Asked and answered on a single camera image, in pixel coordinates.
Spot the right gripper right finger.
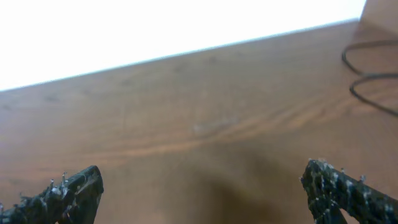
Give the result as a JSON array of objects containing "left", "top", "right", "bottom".
[{"left": 300, "top": 159, "right": 397, "bottom": 224}]

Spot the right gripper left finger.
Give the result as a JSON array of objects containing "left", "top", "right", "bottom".
[{"left": 1, "top": 166, "right": 104, "bottom": 224}]

